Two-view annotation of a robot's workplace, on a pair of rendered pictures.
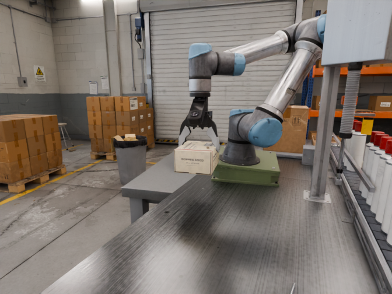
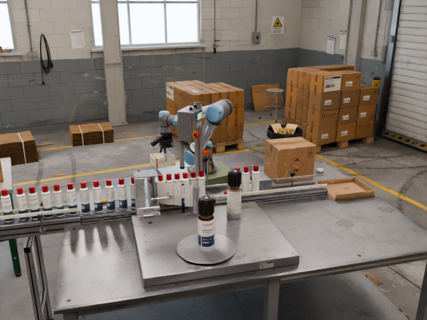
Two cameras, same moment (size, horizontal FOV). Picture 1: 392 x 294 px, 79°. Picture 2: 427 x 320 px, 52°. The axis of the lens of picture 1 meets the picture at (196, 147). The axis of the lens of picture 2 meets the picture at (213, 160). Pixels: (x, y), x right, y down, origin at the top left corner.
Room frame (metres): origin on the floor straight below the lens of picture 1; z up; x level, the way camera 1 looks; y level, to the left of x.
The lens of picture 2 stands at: (-0.84, -2.68, 2.11)
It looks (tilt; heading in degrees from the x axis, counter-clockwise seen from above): 20 degrees down; 51
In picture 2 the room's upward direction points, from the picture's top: straight up
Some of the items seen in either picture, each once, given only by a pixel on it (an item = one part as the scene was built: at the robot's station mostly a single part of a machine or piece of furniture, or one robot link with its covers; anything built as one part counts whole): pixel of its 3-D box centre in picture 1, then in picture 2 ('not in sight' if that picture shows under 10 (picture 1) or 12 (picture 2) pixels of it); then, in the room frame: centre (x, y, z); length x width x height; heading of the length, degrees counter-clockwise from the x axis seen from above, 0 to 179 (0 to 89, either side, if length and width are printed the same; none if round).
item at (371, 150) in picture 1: (376, 167); (193, 186); (0.69, -0.55, 0.98); 0.05 x 0.05 x 0.20
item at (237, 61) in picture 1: (225, 64); (176, 120); (0.87, -0.10, 1.30); 0.11 x 0.11 x 0.08; 18
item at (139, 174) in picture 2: not in sight; (145, 173); (0.37, -0.51, 1.14); 0.14 x 0.11 x 0.01; 156
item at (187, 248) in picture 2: not in sight; (206, 247); (0.39, -1.07, 0.89); 0.31 x 0.31 x 0.01
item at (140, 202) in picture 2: not in sight; (146, 193); (0.37, -0.51, 1.01); 0.14 x 0.13 x 0.26; 156
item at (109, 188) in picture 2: not in sight; (110, 195); (0.21, -0.34, 0.98); 0.05 x 0.05 x 0.20
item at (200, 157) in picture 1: (198, 156); (162, 159); (0.80, -0.01, 0.99); 0.16 x 0.12 x 0.07; 166
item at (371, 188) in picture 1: (342, 147); (250, 182); (1.07, -0.68, 0.96); 1.07 x 0.01 x 0.01; 156
